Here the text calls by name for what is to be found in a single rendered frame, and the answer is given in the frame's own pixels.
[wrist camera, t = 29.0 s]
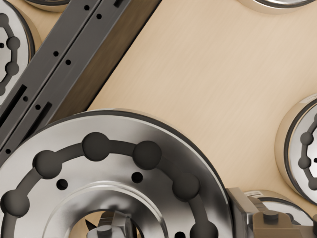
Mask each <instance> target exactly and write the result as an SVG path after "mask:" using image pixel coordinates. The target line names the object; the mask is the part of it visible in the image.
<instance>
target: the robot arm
mask: <svg viewBox="0 0 317 238"><path fill-rule="evenodd" d="M226 191H227V194H228V197H229V200H230V204H231V208H232V213H233V220H234V238H317V214H315V215H314V216H313V226H306V225H293V224H292V222H291V219H290V217H289V215H287V214H285V213H283V212H278V211H274V210H269V209H268V208H267V207H266V206H265V205H264V204H263V203H262V202H261V201H260V200H259V199H257V198H255V197H252V196H246V195H245V194H244V193H243V192H242V191H241V190H240V188H239V187H233V188H226ZM86 237H87V238H137V228H136V226H135V225H134V224H133V223H132V222H131V221H130V218H126V217H125V216H123V215H121V214H118V213H116V212H109V211H105V212H104V213H102V215H101V218H100V221H99V223H98V226H97V228H94V229H92V230H90V231H89V232H88V233H87V235H86Z"/></svg>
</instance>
